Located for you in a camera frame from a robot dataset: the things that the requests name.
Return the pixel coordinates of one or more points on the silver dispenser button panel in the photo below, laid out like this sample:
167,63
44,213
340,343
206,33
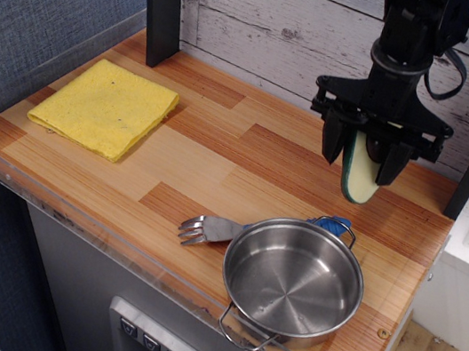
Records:
133,330

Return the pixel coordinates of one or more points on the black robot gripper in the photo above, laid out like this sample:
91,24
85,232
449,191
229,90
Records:
386,106

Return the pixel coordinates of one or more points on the clear acrylic edge guard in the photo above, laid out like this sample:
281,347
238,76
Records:
245,149

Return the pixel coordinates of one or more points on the toy avocado half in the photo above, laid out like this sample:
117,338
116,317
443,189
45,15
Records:
363,157

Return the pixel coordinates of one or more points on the blue handled metal fork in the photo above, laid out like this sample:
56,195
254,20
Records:
211,229

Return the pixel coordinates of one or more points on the grey toy cabinet front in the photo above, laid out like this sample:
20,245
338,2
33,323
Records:
87,265

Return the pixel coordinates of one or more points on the yellow folded cloth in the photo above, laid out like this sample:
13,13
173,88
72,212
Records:
106,110

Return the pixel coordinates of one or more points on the stainless steel pot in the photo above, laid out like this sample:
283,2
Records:
292,281

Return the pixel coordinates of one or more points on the left black upright post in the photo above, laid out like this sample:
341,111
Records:
163,30

